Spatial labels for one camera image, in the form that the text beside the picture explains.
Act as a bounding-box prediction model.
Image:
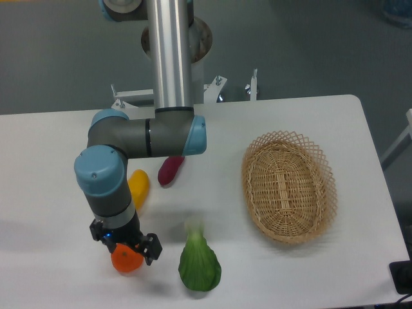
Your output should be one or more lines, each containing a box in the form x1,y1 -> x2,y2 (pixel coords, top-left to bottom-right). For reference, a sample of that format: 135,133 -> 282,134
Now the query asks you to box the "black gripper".
89,212 -> 162,266

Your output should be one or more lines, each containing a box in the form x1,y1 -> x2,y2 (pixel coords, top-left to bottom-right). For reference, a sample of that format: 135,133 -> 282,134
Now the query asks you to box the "orange fruit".
111,243 -> 144,273

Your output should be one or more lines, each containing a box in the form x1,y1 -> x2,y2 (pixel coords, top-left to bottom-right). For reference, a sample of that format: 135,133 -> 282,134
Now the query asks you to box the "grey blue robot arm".
74,1 -> 207,264

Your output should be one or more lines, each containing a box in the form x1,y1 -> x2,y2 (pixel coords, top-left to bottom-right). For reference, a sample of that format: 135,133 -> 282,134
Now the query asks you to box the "yellow mango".
127,169 -> 150,212

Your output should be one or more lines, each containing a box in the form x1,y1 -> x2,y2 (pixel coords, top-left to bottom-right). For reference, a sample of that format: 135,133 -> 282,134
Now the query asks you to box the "purple sweet potato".
157,156 -> 185,187

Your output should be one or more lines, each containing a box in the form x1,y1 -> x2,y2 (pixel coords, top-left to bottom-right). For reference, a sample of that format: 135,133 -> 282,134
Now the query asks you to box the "green bok choy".
178,217 -> 221,292

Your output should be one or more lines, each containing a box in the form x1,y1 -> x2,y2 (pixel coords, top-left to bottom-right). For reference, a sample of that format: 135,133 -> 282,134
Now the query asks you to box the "woven wicker basket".
241,131 -> 338,245

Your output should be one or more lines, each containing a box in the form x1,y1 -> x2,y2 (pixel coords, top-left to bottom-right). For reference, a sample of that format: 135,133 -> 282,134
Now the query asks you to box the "black device at edge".
389,261 -> 411,295

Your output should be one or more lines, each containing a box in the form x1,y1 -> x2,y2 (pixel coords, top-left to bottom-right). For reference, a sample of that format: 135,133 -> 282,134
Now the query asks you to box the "blue object top right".
381,0 -> 411,28

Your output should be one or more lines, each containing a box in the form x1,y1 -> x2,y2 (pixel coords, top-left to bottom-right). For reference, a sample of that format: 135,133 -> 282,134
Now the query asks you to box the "white table frame right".
380,109 -> 411,171

